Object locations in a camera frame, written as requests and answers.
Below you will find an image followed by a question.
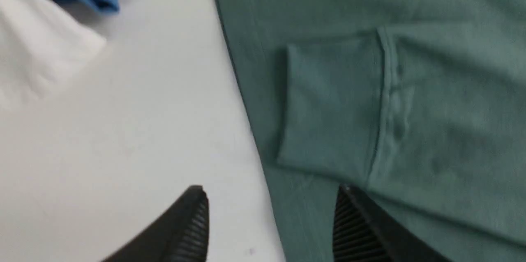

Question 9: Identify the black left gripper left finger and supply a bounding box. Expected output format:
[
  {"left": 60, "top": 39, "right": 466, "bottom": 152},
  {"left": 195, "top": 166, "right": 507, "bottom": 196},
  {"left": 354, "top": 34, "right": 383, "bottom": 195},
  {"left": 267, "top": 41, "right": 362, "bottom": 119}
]
[{"left": 105, "top": 185, "right": 209, "bottom": 262}]

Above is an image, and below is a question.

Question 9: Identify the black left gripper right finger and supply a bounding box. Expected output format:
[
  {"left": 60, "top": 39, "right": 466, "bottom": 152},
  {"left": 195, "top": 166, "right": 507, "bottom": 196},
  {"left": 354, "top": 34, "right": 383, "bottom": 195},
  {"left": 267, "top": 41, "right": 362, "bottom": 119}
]
[{"left": 333, "top": 185, "right": 448, "bottom": 262}]

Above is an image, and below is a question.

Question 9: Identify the green long sleeve shirt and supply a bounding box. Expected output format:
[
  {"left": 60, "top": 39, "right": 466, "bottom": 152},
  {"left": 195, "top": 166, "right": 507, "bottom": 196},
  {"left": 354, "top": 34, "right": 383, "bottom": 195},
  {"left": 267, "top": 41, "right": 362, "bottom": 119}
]
[{"left": 216, "top": 0, "right": 526, "bottom": 262}]

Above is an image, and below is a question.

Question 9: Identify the white crumpled shirt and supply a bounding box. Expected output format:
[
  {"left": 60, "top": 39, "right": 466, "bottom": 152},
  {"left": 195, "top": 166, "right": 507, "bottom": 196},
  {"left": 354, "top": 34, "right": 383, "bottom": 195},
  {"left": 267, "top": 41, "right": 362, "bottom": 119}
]
[{"left": 0, "top": 0, "right": 106, "bottom": 111}]

